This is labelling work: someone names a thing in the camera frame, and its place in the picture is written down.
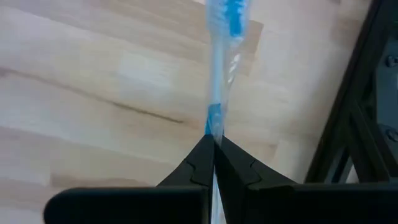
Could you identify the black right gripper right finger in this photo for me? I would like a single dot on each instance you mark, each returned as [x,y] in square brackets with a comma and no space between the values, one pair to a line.
[248,193]

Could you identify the black aluminium table frame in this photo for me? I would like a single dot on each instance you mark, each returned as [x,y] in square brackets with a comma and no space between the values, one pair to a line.
[351,77]

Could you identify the blue white toothbrush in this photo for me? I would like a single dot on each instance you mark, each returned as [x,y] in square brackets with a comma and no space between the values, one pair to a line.
[217,77]

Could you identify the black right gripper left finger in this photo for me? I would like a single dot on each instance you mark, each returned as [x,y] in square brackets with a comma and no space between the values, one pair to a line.
[192,186]

